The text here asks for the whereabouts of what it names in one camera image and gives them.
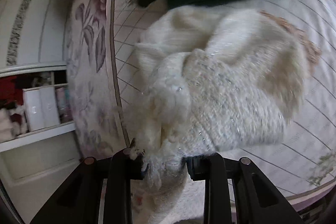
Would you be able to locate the white fuzzy cardigan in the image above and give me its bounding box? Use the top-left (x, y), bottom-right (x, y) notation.
top-left (124, 6), bottom-right (321, 223)

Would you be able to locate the white shelf cabinet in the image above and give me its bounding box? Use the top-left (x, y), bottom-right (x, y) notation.
top-left (0, 0), bottom-right (79, 188)

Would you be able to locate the grey storage box right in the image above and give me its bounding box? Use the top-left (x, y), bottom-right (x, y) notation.
top-left (40, 87), bottom-right (60, 127)

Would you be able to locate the grey storage box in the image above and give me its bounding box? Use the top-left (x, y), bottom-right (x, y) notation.
top-left (40, 87), bottom-right (60, 127)
top-left (23, 89), bottom-right (45, 131)

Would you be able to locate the grey storage box left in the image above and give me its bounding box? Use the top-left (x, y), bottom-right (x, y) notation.
top-left (23, 89), bottom-right (45, 131)

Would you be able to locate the floral quilted bed cover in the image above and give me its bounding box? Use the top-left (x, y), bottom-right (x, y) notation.
top-left (67, 0), bottom-right (335, 210)

